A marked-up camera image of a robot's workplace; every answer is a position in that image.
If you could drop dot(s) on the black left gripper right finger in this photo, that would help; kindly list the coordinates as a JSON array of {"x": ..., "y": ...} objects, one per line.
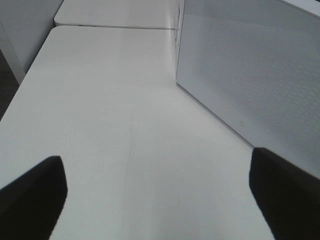
[{"x": 287, "y": 196}]

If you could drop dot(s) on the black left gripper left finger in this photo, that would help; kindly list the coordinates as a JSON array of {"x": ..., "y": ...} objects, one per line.
[{"x": 30, "y": 206}]

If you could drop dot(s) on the white microwave door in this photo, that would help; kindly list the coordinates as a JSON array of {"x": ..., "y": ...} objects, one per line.
[{"x": 256, "y": 65}]

